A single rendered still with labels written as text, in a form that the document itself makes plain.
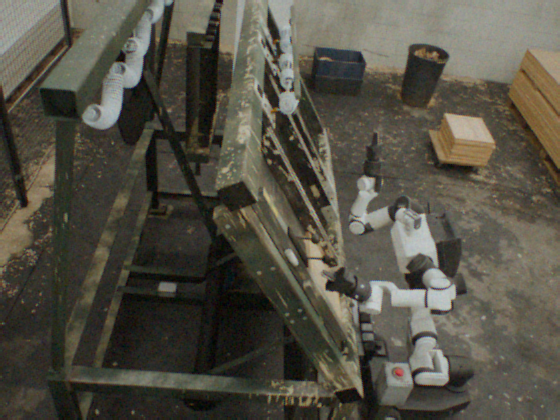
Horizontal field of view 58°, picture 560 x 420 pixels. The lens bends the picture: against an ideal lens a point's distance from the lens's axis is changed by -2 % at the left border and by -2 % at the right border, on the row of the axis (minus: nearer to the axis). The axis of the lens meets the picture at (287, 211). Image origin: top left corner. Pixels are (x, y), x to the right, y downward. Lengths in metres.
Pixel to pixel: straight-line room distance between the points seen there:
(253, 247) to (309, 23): 5.83
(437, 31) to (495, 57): 0.95
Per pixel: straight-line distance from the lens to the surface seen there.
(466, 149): 5.53
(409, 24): 7.50
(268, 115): 2.09
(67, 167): 1.65
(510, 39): 7.97
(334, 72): 6.47
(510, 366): 4.01
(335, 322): 2.41
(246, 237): 1.68
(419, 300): 2.05
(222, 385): 2.44
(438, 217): 2.54
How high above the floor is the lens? 2.87
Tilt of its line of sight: 39 degrees down
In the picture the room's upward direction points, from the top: 9 degrees clockwise
